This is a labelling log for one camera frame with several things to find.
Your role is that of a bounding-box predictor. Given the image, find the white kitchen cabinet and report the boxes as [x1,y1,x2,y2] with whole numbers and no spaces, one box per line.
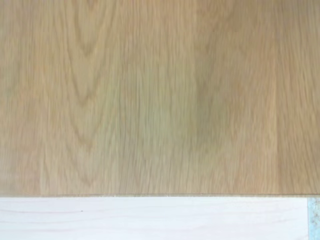
[0,194,310,240]

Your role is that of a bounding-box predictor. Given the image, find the wooden butcher block board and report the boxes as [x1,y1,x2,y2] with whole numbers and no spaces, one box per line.
[0,0,320,198]

